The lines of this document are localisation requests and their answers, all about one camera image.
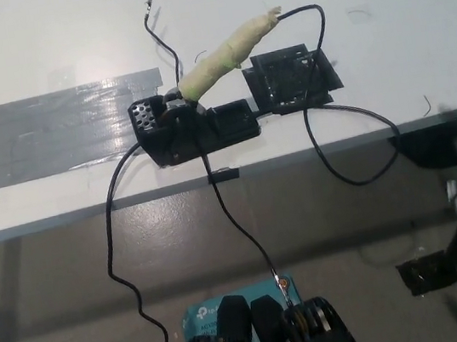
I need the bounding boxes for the black cable with clip end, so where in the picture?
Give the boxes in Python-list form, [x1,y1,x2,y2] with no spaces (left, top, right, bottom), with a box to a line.
[139,0,186,94]

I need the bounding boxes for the small black tape strip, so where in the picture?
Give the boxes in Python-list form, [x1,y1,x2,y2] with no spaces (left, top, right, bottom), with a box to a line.
[206,167,242,185]

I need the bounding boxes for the black soldering gun cable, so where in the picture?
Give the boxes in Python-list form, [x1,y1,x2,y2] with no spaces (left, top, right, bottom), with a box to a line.
[275,0,408,195]

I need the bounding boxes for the black soldering gun base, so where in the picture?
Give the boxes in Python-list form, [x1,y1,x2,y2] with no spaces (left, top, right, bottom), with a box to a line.
[125,75,266,172]

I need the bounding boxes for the teal router box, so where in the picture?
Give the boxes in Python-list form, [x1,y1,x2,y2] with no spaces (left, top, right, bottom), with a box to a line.
[176,272,307,342]

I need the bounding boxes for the grey duct tape patch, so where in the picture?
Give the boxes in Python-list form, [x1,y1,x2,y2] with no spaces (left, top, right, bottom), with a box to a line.
[0,66,180,192]

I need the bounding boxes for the black square printed fixture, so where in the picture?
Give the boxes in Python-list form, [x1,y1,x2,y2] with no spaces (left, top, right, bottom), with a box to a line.
[237,37,348,121]

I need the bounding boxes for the black robot torso blocks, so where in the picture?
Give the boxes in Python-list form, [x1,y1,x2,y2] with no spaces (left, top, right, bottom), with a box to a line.
[169,275,363,342]

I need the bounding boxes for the black cable with metal plug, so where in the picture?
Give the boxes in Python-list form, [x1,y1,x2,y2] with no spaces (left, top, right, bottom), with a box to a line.
[197,128,295,317]

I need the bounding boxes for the long black cable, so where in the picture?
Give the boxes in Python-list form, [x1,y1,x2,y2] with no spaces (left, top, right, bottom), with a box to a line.
[89,141,185,342]

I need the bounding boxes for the soldering gun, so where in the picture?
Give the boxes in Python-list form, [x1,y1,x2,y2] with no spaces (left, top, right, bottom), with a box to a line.
[152,5,296,111]

